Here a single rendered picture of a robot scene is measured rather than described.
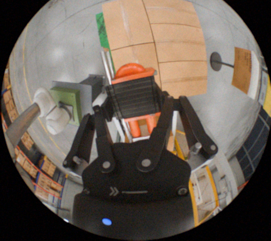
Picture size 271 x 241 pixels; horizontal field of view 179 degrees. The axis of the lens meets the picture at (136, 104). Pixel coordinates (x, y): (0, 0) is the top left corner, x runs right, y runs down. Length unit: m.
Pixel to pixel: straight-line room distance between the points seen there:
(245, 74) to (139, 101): 1.42
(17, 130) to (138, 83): 0.60
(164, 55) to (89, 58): 1.11
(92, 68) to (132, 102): 1.45
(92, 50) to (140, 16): 0.91
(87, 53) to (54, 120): 1.15
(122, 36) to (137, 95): 0.80
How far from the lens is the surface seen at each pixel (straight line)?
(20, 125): 0.62
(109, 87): 0.16
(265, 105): 7.44
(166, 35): 0.97
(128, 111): 0.17
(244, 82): 1.46
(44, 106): 0.74
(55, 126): 0.77
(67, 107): 0.88
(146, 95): 0.16
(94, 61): 1.56
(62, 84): 0.96
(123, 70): 0.16
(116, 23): 0.97
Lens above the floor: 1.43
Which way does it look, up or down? 62 degrees down
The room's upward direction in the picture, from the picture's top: 178 degrees clockwise
